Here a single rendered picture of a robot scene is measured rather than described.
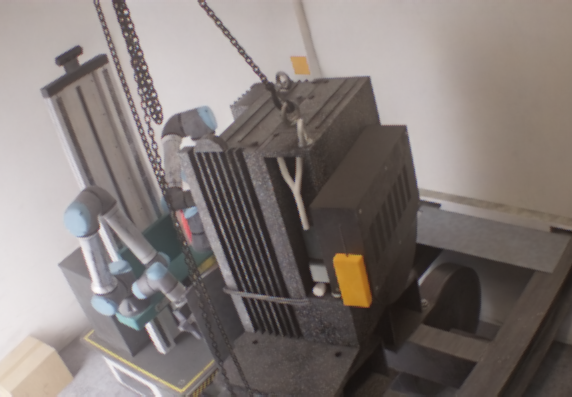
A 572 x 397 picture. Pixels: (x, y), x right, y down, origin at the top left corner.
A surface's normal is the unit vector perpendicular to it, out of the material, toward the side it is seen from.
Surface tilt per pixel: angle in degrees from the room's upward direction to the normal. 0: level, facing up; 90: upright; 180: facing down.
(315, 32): 90
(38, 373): 90
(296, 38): 90
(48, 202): 90
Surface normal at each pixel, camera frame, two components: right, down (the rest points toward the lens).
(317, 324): -0.44, 0.55
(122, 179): 0.76, 0.14
